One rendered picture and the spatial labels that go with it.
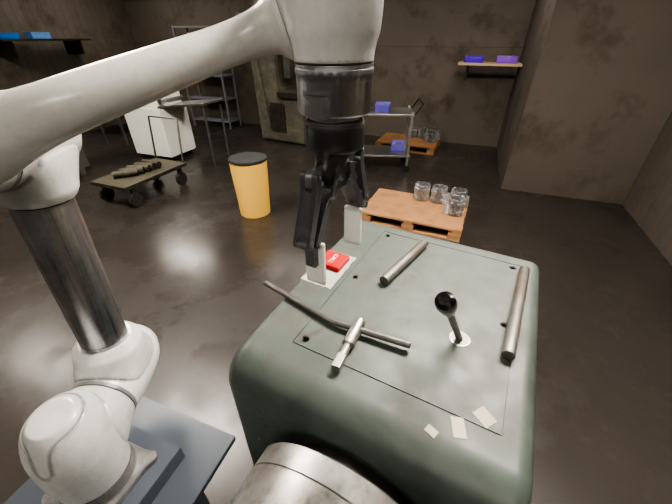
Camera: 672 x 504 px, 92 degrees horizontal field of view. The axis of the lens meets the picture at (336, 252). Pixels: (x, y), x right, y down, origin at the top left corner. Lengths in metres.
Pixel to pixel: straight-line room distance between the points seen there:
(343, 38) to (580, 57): 4.41
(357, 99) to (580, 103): 4.46
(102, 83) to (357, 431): 0.55
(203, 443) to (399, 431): 0.72
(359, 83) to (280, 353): 0.43
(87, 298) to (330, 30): 0.72
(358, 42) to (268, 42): 0.19
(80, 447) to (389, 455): 0.63
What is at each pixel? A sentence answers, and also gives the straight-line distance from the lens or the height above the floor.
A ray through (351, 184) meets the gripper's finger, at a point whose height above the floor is 1.53.
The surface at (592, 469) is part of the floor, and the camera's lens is 2.22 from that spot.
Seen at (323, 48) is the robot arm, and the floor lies 1.70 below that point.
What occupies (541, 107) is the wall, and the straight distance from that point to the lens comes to 4.73.
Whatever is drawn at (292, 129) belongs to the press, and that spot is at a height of 0.27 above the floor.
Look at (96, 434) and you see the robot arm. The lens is 0.93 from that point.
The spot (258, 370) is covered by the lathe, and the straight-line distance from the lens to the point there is 0.59.
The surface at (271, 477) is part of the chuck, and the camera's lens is 0.55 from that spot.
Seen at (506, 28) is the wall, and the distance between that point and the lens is 6.72.
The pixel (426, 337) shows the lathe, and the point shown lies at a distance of 0.63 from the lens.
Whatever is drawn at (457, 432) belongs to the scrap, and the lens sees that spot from 0.54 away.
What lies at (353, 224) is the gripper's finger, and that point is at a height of 1.45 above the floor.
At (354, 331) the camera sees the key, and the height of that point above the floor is 1.28.
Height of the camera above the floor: 1.71
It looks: 34 degrees down
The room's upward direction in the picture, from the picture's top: straight up
